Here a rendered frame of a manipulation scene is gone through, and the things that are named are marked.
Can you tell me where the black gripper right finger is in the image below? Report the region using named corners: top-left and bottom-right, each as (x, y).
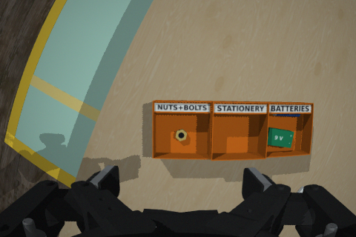
top-left (205, 167), bottom-right (356, 237)

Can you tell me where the brass hex nut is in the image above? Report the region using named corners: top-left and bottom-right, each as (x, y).
top-left (176, 129), bottom-right (187, 141)

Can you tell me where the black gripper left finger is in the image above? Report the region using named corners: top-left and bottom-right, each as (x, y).
top-left (0, 165), bottom-right (156, 237)

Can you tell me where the orange three-compartment bin rack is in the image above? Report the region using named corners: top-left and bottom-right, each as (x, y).
top-left (152, 100), bottom-right (314, 161)

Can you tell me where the white domino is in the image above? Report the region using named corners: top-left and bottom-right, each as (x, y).
top-left (297, 186), bottom-right (304, 193)

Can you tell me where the green 9v battery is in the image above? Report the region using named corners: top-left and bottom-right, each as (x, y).
top-left (268, 127), bottom-right (294, 148)

